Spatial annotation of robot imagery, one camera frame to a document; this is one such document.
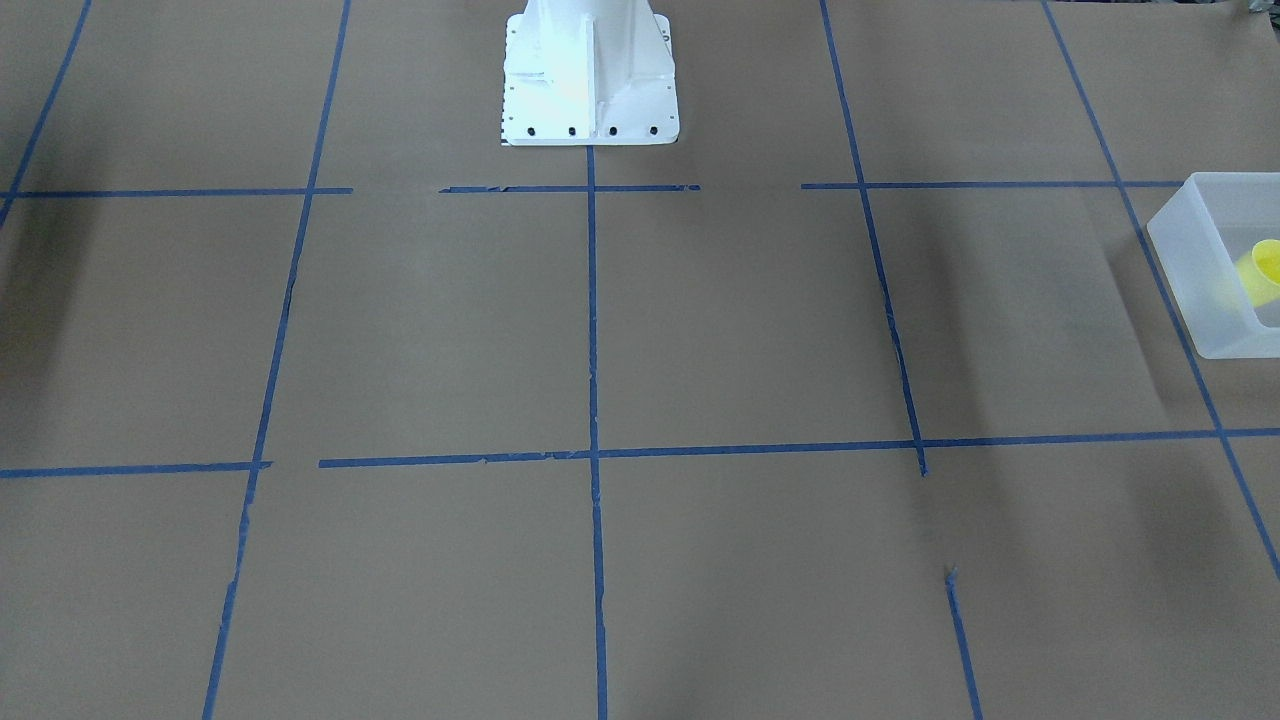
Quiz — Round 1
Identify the clear plastic storage box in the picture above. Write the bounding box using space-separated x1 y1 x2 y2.
1147 172 1279 359

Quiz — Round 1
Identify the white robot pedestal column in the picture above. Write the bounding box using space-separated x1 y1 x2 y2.
500 1 681 147

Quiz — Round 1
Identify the yellow plastic cup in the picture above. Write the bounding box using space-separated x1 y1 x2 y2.
1234 238 1280 307

